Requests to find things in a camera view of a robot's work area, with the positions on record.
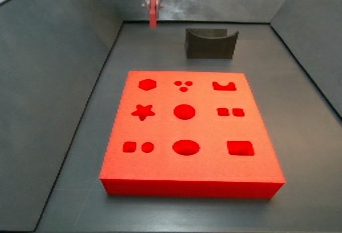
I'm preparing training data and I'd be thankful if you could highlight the red double-square block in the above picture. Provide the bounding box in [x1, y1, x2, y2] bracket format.
[149, 0, 158, 28]

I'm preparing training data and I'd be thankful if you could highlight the red shape-sorting board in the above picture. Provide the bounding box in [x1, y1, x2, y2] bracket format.
[99, 71, 285, 199]

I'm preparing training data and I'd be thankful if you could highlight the black curved holder stand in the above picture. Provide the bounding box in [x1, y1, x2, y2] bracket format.
[186, 28, 240, 59]

